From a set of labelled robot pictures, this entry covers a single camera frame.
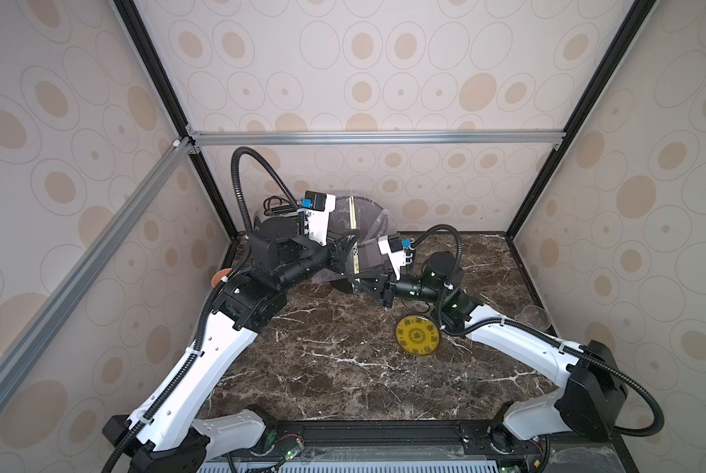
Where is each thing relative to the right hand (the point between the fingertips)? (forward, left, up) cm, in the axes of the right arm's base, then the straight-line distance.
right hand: (362, 275), depth 65 cm
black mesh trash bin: (+34, 0, -10) cm, 36 cm away
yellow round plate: (+3, -16, -34) cm, 38 cm away
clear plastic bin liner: (+26, -5, -9) cm, 28 cm away
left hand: (+1, -2, +12) cm, 12 cm away
